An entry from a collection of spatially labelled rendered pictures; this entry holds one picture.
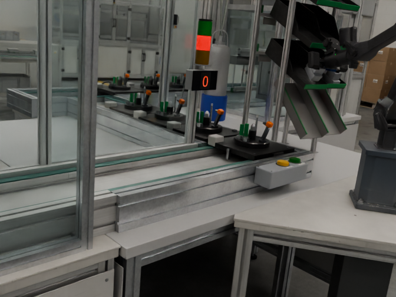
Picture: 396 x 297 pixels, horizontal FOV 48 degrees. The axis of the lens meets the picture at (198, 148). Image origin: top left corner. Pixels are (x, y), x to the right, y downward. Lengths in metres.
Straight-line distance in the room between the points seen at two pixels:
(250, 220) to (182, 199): 0.21
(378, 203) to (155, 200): 0.75
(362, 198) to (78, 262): 0.94
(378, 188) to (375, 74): 9.14
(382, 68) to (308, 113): 8.64
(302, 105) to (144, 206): 1.00
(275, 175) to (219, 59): 1.26
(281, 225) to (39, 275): 0.67
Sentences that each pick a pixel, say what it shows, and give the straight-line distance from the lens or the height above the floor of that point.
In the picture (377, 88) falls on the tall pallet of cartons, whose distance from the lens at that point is 10.60.
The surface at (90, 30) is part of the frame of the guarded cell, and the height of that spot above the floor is 1.36.
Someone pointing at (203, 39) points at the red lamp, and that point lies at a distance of 1.60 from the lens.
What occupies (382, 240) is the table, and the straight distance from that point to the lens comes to 1.37.
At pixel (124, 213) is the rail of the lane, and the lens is 1.16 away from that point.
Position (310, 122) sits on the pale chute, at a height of 1.04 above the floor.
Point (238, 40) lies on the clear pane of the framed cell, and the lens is 2.92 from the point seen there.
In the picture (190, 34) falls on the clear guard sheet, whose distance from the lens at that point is 1.62.
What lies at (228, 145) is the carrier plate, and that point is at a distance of 1.67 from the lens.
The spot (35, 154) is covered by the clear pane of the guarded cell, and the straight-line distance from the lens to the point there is 0.96.
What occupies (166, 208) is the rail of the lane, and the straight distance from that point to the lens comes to 1.25.
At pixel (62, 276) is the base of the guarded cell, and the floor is 0.82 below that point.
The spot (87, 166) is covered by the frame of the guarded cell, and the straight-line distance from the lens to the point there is 1.01.
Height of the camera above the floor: 1.38
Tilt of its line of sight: 15 degrees down
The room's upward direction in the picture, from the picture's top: 5 degrees clockwise
